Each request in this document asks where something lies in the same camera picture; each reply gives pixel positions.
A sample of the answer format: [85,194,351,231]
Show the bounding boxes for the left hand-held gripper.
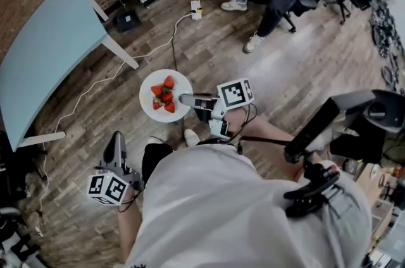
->
[87,131,142,207]

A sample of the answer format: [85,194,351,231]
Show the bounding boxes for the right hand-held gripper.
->
[178,78,255,138]

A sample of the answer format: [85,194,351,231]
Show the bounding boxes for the white round plate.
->
[139,69,194,125]

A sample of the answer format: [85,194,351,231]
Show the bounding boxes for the person's left forearm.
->
[117,193,143,265]

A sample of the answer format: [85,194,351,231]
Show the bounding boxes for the person's right forearm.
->
[226,107,298,147]

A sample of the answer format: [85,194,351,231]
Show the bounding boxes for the light blue table top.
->
[0,0,140,152]

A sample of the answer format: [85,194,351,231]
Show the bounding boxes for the person's black shorts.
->
[141,137,222,187]

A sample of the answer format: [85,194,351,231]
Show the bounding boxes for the white power strip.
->
[189,0,204,21]

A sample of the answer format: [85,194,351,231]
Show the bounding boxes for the black floor box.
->
[114,9,142,34]

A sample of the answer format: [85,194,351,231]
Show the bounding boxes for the black equipment stand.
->
[0,130,29,207]

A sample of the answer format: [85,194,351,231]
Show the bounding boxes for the person's white shirt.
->
[126,143,373,268]

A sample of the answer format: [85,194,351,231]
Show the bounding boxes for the black harness buckle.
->
[283,162,341,219]

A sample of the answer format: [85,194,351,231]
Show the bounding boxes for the grey black device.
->
[360,88,405,135]

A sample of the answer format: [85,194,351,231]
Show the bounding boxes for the cardboard box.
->
[356,162,395,207]

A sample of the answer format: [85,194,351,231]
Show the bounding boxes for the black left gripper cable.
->
[117,180,147,214]

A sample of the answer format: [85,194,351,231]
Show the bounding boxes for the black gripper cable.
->
[117,180,147,214]
[221,104,258,147]

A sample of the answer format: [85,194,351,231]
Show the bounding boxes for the black floor cable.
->
[171,12,187,132]

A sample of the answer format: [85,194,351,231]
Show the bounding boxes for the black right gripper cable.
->
[221,104,258,147]

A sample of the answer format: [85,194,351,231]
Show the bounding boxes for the white floor cable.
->
[37,12,194,236]

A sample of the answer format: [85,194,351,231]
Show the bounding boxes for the grey shoulder strap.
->
[322,184,361,268]

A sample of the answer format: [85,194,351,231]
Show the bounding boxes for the pile of black cables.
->
[370,0,405,94]

